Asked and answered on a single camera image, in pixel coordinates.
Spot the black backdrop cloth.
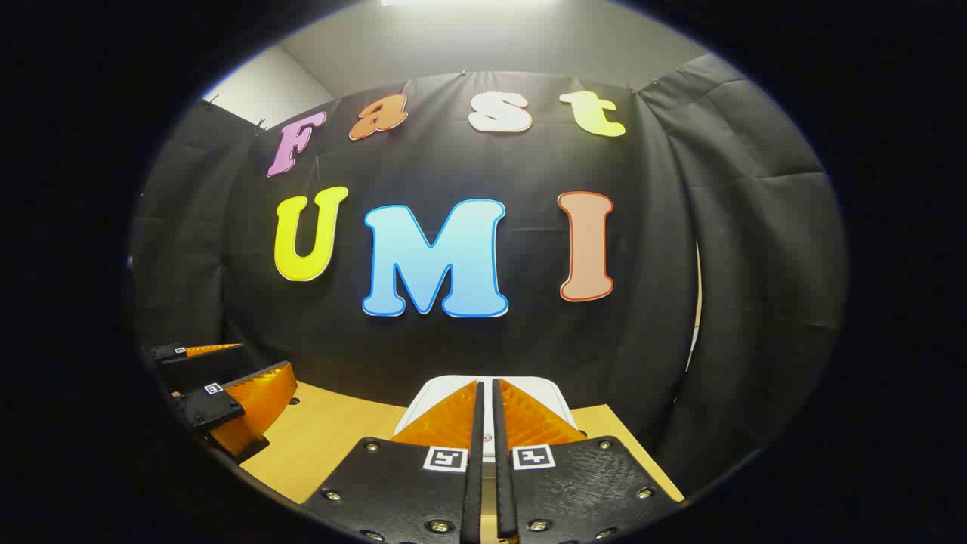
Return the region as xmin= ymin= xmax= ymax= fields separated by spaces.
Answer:
xmin=130 ymin=53 xmax=847 ymax=499

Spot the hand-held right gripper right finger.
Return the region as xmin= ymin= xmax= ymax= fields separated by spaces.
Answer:
xmin=493 ymin=378 xmax=685 ymax=544

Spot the wooden desktop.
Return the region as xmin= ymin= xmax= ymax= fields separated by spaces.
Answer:
xmin=240 ymin=382 xmax=685 ymax=544

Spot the white desktop garbage bin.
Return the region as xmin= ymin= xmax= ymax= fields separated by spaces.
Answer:
xmin=394 ymin=375 xmax=576 ymax=463

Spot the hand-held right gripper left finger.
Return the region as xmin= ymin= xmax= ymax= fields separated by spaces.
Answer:
xmin=302 ymin=380 xmax=485 ymax=544

